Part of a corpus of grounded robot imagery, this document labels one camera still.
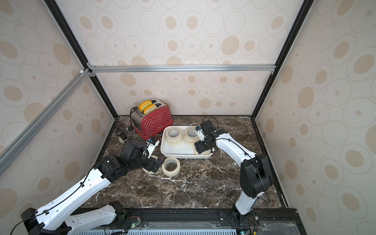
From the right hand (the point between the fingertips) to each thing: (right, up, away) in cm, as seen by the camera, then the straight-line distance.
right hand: (200, 148), depth 89 cm
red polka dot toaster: (-35, +14, +8) cm, 39 cm away
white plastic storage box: (-10, -3, +12) cm, 16 cm away
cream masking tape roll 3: (-17, +7, +9) cm, 21 cm away
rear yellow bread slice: (-37, +28, +9) cm, 48 cm away
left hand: (-21, -2, -17) cm, 27 cm away
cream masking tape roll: (-18, -12, +3) cm, 22 cm away
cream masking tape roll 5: (+3, -1, -11) cm, 11 cm away
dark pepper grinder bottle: (-49, +7, +6) cm, 50 cm away
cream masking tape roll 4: (-6, +7, +16) cm, 18 cm away
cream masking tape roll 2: (-23, -7, -24) cm, 35 cm away
